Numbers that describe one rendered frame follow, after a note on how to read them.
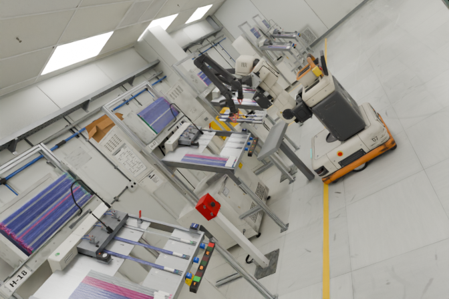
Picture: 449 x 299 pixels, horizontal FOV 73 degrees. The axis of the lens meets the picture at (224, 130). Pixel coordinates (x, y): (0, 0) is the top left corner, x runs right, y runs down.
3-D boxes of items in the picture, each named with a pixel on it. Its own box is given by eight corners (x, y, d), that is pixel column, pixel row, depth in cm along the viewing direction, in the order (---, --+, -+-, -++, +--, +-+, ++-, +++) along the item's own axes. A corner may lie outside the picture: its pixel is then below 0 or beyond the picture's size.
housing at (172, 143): (192, 133, 341) (190, 123, 335) (173, 156, 300) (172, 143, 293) (185, 133, 344) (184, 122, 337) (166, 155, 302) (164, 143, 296)
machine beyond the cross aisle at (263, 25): (315, 49, 883) (272, -2, 856) (315, 56, 813) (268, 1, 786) (279, 79, 952) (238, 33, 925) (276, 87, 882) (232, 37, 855)
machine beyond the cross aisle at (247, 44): (313, 62, 761) (263, 3, 733) (312, 71, 691) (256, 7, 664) (272, 95, 830) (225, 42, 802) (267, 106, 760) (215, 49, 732)
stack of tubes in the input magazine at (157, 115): (179, 113, 332) (162, 95, 328) (157, 133, 289) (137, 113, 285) (172, 119, 338) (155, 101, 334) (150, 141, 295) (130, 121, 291)
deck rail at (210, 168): (234, 173, 266) (234, 167, 264) (234, 175, 265) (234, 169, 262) (162, 164, 286) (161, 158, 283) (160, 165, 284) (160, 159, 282)
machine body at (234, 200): (272, 192, 348) (236, 154, 339) (262, 237, 288) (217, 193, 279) (234, 215, 381) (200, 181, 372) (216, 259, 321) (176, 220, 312)
